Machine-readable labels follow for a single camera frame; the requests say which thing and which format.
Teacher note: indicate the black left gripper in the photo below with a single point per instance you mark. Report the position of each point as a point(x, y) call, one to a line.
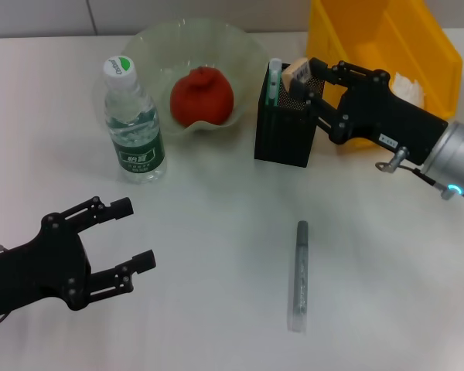
point(42, 270)

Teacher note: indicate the yellow plastic storage bin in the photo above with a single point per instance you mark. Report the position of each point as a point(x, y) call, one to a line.
point(371, 23)

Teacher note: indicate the clear green-label water bottle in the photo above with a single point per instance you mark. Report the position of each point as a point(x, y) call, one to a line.
point(137, 147)

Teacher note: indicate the white paper ball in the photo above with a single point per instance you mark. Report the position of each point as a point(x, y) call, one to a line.
point(410, 90)

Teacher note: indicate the grey marker pen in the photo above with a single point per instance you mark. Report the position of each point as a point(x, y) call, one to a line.
point(301, 270)

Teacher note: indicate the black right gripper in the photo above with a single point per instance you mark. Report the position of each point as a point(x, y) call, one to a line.
point(379, 112)

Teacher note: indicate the green wavy glass fruit bowl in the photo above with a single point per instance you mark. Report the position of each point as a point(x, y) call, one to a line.
point(162, 50)

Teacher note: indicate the black mesh pen holder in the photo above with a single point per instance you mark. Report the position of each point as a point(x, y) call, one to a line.
point(282, 131)

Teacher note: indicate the beige eraser with barcode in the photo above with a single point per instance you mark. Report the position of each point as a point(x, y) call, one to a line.
point(295, 71)

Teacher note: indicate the green utility knife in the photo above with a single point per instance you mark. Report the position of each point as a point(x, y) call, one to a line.
point(273, 89)

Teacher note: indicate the orange knitted toy fruit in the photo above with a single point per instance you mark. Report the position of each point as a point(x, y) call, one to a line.
point(203, 96)

